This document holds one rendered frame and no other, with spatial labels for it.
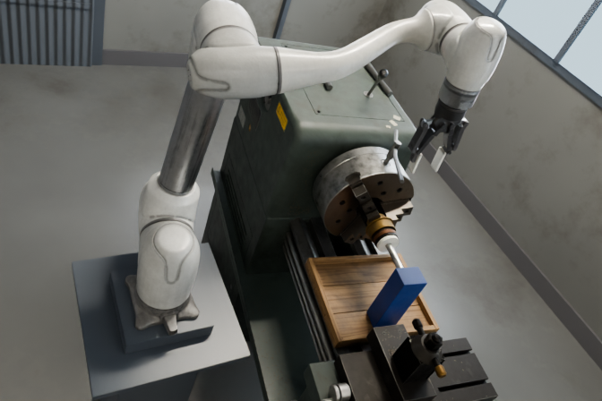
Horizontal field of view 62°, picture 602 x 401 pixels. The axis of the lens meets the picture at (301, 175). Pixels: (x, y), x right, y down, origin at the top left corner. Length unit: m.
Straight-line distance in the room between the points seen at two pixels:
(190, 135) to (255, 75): 0.35
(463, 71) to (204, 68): 0.58
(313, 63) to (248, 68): 0.14
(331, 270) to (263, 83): 0.82
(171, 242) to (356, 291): 0.63
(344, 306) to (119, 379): 0.67
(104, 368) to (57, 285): 1.11
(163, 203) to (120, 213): 1.42
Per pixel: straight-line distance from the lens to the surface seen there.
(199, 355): 1.57
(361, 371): 1.42
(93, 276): 1.69
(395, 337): 1.45
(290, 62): 1.06
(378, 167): 1.57
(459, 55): 1.23
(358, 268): 1.74
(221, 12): 1.17
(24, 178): 3.06
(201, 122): 1.30
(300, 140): 1.57
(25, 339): 2.46
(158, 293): 1.43
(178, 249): 1.36
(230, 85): 1.04
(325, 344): 1.64
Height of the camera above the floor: 2.11
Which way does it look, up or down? 39 degrees down
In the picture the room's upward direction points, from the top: 22 degrees clockwise
